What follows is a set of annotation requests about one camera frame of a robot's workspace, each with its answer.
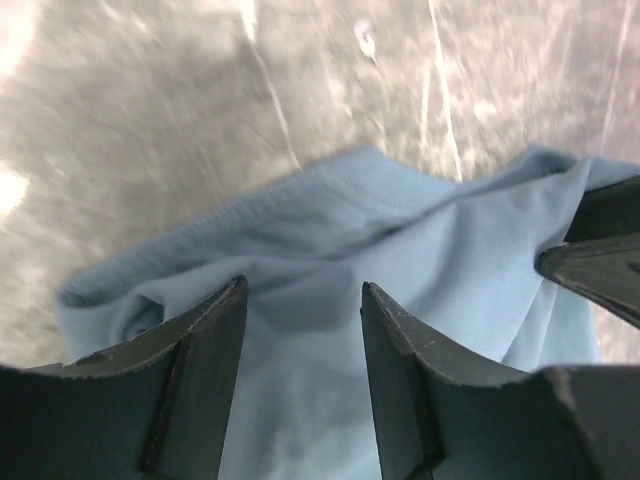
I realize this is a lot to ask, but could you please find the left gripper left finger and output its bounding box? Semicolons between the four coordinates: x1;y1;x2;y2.
1;277;248;479

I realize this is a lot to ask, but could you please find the teal blue t shirt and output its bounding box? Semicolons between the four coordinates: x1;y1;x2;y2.
55;147;639;479

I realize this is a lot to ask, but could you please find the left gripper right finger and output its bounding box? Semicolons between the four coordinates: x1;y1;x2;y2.
361;283;639;479

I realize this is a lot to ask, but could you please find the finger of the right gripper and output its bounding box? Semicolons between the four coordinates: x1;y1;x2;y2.
537;239;639;327
565;175;640;243

